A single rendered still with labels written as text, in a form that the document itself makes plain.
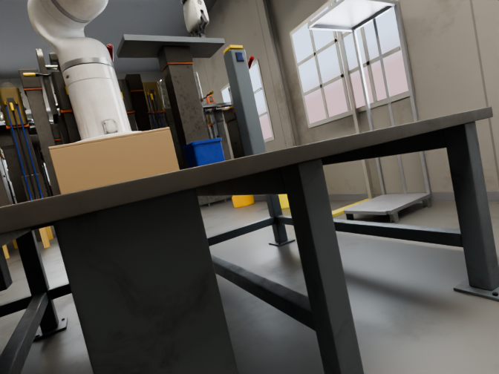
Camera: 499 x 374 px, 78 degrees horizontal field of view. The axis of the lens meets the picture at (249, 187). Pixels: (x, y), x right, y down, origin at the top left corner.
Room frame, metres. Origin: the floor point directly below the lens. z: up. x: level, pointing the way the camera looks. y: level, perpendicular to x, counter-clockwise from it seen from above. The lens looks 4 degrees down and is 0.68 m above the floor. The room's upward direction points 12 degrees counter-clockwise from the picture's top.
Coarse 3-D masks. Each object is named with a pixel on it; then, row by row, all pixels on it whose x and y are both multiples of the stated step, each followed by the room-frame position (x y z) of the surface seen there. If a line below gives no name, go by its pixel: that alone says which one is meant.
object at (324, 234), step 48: (384, 144) 1.43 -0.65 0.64; (432, 144) 1.23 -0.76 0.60; (240, 192) 1.08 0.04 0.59; (288, 192) 0.82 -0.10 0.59; (480, 192) 1.13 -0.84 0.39; (0, 240) 1.11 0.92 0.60; (288, 240) 2.42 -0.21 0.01; (336, 240) 0.79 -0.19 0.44; (432, 240) 1.30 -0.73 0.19; (480, 240) 1.13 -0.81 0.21; (0, 288) 1.37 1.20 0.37; (48, 288) 1.72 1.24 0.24; (288, 288) 1.04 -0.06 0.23; (336, 288) 0.78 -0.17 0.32; (480, 288) 1.15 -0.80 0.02; (336, 336) 0.76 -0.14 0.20
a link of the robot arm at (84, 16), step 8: (56, 0) 0.74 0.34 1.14; (64, 0) 0.73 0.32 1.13; (72, 0) 0.73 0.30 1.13; (80, 0) 0.73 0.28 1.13; (88, 0) 0.73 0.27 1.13; (96, 0) 0.74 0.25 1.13; (104, 0) 0.76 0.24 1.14; (64, 8) 0.75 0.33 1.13; (72, 8) 0.74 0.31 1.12; (80, 8) 0.74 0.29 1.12; (88, 8) 0.75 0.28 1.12; (96, 8) 0.76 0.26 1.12; (104, 8) 0.79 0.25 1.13; (72, 16) 0.77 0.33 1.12; (80, 16) 0.77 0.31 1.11; (88, 16) 0.78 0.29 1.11; (96, 16) 0.80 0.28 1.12
